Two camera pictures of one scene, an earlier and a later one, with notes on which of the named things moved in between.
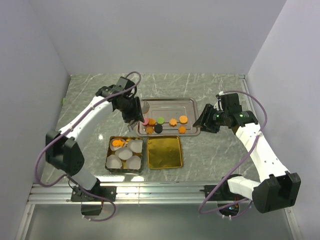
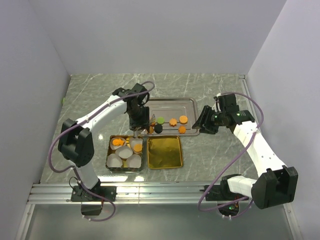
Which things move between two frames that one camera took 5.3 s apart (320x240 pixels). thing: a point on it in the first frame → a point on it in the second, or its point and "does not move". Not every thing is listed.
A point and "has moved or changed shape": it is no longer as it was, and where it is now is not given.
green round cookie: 160,120 does not move
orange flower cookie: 173,122 does not move
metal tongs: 145,107 has moved or changed shape
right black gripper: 208,111 does not move
